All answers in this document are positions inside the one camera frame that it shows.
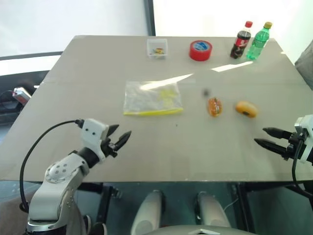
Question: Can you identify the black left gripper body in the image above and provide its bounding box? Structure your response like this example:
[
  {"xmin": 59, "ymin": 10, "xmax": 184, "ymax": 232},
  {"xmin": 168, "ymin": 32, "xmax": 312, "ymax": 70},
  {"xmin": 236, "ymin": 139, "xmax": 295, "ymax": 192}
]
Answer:
[{"xmin": 100, "ymin": 133, "xmax": 120, "ymax": 159}]

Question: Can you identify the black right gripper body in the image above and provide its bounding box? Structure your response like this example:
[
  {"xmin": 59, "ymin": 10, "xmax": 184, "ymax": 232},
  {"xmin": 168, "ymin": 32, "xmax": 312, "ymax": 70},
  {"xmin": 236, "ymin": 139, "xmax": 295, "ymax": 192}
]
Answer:
[{"xmin": 281, "ymin": 132, "xmax": 307, "ymax": 161}]

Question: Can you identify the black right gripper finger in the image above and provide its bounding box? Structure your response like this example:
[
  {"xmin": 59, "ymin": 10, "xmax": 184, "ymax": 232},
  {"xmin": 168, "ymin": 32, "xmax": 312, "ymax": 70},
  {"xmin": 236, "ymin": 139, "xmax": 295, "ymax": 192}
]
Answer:
[
  {"xmin": 254, "ymin": 138, "xmax": 289, "ymax": 155},
  {"xmin": 262, "ymin": 127, "xmax": 293, "ymax": 140}
]

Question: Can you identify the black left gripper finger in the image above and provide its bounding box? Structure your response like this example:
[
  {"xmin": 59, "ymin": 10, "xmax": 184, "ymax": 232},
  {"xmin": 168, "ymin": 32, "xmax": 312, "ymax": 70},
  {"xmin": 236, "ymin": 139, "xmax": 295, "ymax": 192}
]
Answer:
[
  {"xmin": 116, "ymin": 131, "xmax": 133, "ymax": 151},
  {"xmin": 108, "ymin": 124, "xmax": 120, "ymax": 139}
]

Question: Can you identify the round orange bread bun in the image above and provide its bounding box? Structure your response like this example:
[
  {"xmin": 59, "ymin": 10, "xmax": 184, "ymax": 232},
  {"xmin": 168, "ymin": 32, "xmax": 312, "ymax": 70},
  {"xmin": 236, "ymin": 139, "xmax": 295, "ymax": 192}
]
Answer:
[{"xmin": 235, "ymin": 100, "xmax": 259, "ymax": 119}]

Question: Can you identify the clear yellow zip plastic bag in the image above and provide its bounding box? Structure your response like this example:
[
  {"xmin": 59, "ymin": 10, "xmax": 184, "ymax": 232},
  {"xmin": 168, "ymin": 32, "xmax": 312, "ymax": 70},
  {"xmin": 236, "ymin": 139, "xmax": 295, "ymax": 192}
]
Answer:
[{"xmin": 123, "ymin": 80, "xmax": 184, "ymax": 116}]

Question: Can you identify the white left robot leg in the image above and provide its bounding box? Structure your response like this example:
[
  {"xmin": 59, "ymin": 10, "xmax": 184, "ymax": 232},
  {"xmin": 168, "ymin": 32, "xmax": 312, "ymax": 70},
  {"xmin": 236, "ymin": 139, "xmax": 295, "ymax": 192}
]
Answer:
[{"xmin": 130, "ymin": 190, "xmax": 164, "ymax": 235}]

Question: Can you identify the white robot leg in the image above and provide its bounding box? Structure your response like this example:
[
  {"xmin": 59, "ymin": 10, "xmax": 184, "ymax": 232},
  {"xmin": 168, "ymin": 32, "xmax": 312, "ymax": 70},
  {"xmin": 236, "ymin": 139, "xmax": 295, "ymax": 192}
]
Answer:
[
  {"xmin": 130, "ymin": 190, "xmax": 164, "ymax": 235},
  {"xmin": 196, "ymin": 191, "xmax": 231, "ymax": 235}
]

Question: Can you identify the grey upholstered chair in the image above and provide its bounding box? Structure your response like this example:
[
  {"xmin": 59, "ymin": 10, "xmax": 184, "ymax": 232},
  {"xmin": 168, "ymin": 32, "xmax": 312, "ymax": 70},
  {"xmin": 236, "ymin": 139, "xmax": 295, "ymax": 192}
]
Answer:
[{"xmin": 294, "ymin": 38, "xmax": 313, "ymax": 92}]

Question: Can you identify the black sneaker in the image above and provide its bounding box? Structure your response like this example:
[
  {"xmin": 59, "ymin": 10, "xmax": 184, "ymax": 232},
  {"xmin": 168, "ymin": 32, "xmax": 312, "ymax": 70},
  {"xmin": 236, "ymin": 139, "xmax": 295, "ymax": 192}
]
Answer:
[
  {"xmin": 92, "ymin": 221, "xmax": 108, "ymax": 235},
  {"xmin": 82, "ymin": 214, "xmax": 93, "ymax": 235}
]

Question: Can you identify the white right robot leg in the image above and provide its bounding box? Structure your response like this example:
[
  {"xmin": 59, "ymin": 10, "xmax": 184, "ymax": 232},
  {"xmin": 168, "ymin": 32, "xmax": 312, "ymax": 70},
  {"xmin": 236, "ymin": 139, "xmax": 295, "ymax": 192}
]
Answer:
[{"xmin": 196, "ymin": 191, "xmax": 231, "ymax": 235}]

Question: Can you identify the green bottle yellow cap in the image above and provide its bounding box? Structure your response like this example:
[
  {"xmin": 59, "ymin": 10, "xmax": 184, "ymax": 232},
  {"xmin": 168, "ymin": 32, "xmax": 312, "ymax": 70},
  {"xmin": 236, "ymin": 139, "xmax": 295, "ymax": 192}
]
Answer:
[{"xmin": 246, "ymin": 21, "xmax": 273, "ymax": 61}]

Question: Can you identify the clear plastic box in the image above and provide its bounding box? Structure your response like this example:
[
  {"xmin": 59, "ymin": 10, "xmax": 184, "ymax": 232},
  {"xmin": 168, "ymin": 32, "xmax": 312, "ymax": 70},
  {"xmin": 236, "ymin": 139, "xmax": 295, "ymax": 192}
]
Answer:
[{"xmin": 146, "ymin": 38, "xmax": 169, "ymax": 60}]

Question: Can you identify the silver red device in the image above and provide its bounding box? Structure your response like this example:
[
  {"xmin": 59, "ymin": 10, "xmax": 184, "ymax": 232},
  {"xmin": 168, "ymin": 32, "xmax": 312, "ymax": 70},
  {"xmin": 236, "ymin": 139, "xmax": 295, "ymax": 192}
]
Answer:
[{"xmin": 13, "ymin": 87, "xmax": 32, "ymax": 104}]

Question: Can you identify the cola bottle red cap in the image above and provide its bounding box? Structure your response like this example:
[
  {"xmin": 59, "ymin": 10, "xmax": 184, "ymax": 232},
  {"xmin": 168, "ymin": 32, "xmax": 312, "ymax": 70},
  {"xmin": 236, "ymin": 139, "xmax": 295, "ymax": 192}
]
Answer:
[{"xmin": 229, "ymin": 21, "xmax": 253, "ymax": 60}]

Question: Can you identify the black equipment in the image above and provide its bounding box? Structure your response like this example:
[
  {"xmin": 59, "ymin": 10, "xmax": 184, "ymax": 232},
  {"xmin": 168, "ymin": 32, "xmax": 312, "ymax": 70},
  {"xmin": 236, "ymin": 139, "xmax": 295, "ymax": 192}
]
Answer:
[{"xmin": 0, "ymin": 70, "xmax": 51, "ymax": 126}]

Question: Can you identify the red tape roll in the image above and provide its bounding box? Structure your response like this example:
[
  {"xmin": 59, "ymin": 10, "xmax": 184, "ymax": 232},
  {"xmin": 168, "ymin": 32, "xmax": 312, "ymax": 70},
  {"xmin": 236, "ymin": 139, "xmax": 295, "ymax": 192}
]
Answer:
[{"xmin": 188, "ymin": 40, "xmax": 213, "ymax": 62}]

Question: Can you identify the grey robot torso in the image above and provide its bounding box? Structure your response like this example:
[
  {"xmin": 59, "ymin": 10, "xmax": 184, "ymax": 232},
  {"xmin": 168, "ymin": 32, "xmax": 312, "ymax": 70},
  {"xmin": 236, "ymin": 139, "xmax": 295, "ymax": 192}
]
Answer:
[{"xmin": 146, "ymin": 227, "xmax": 255, "ymax": 235}]

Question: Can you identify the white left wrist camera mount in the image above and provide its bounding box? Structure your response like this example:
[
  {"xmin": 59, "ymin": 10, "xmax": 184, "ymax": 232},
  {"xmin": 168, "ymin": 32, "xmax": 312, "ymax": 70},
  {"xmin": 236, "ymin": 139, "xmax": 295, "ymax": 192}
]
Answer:
[{"xmin": 81, "ymin": 118, "xmax": 110, "ymax": 163}]

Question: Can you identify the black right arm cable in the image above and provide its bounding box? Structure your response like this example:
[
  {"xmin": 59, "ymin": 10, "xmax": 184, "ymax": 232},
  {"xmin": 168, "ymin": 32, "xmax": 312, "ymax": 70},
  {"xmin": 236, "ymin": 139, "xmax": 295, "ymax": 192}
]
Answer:
[{"xmin": 291, "ymin": 141, "xmax": 313, "ymax": 199}]

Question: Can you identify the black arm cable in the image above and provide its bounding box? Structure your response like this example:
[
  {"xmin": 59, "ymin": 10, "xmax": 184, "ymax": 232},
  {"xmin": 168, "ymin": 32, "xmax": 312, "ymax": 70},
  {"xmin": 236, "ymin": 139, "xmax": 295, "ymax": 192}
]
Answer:
[
  {"xmin": 19, "ymin": 118, "xmax": 85, "ymax": 212},
  {"xmin": 291, "ymin": 141, "xmax": 313, "ymax": 199}
]

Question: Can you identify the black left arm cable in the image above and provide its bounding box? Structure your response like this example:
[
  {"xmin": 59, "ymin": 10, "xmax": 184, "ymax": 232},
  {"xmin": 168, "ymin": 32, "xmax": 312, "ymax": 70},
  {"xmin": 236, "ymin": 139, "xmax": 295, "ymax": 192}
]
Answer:
[{"xmin": 19, "ymin": 118, "xmax": 85, "ymax": 212}]

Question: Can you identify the dark window frame post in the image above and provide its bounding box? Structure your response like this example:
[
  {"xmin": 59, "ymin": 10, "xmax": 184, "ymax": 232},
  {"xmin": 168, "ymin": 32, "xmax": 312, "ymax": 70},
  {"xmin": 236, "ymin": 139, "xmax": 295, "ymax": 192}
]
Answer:
[{"xmin": 146, "ymin": 0, "xmax": 157, "ymax": 37}]

